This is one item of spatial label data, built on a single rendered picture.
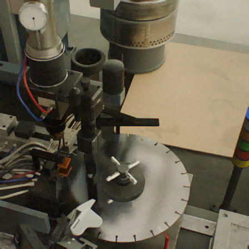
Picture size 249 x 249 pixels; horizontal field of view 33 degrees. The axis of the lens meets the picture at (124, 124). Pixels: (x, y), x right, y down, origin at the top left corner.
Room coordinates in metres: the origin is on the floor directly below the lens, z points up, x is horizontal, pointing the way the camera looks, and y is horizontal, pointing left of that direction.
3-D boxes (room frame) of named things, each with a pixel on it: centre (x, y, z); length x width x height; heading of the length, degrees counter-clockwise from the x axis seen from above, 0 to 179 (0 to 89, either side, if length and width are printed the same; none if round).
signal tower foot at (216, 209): (0.69, -0.30, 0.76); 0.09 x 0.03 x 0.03; 74
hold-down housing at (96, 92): (0.62, 0.08, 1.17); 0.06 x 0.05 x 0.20; 65
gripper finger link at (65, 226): (0.42, 0.11, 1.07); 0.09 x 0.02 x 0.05; 153
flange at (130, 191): (0.63, 0.00, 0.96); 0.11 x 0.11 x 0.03
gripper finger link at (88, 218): (0.45, 0.07, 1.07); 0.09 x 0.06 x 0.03; 153
